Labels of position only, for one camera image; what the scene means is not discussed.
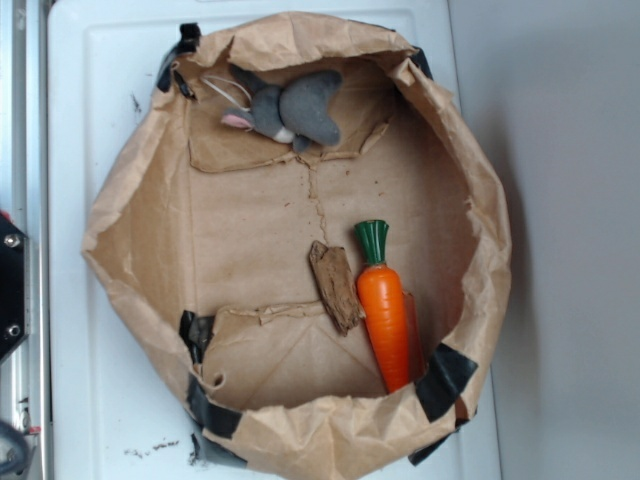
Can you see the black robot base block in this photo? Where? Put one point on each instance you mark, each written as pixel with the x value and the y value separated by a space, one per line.
pixel 11 285

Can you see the brown wood chip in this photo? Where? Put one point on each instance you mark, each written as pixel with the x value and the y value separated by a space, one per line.
pixel 336 284

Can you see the brown paper bag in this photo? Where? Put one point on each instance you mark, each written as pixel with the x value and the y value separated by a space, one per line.
pixel 201 233

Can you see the orange plastic toy carrot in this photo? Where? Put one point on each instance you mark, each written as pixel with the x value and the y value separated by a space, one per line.
pixel 380 293

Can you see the grey plush bunny toy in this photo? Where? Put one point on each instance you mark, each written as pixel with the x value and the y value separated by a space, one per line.
pixel 296 114

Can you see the white plastic tray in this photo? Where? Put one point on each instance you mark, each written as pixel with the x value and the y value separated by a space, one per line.
pixel 114 418

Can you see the aluminium frame rail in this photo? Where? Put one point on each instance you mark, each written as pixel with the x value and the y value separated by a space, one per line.
pixel 25 372

